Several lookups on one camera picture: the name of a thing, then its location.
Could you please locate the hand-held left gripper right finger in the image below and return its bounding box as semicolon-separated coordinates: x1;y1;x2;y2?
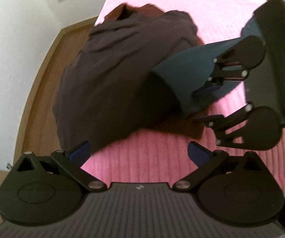
173;141;269;192

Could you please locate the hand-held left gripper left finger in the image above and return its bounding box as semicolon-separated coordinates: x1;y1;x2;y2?
11;141;107;192

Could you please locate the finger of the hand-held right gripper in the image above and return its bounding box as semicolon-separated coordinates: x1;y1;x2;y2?
193;45;248;98
194;104;254;147

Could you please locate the dark brown garment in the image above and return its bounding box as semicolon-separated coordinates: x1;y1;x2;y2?
53;4;200;154

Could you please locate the pink ribbed blanket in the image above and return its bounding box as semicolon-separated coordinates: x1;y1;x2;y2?
80;0;285;199

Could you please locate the rust brown cloth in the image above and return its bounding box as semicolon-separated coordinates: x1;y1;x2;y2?
104;3;165;20

